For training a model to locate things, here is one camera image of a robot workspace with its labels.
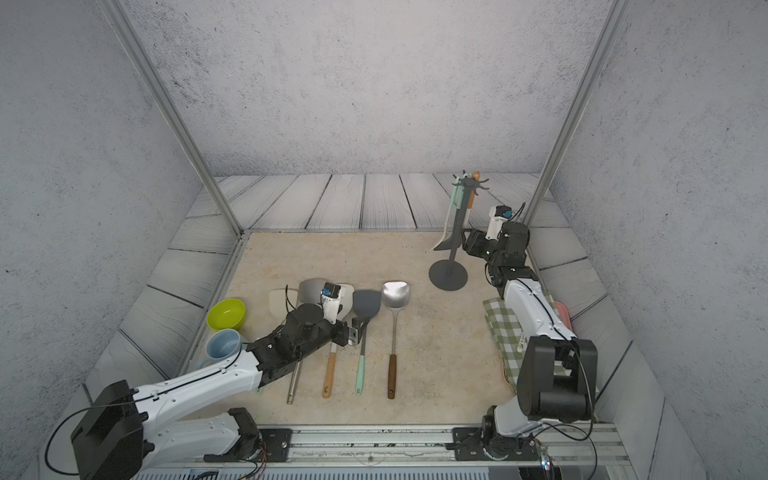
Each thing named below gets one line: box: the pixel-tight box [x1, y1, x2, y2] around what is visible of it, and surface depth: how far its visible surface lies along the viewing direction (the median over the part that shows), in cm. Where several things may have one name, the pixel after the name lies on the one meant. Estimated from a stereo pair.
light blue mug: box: [198, 329, 242, 369], surface depth 87 cm
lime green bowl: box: [206, 298, 246, 331], surface depth 97 cm
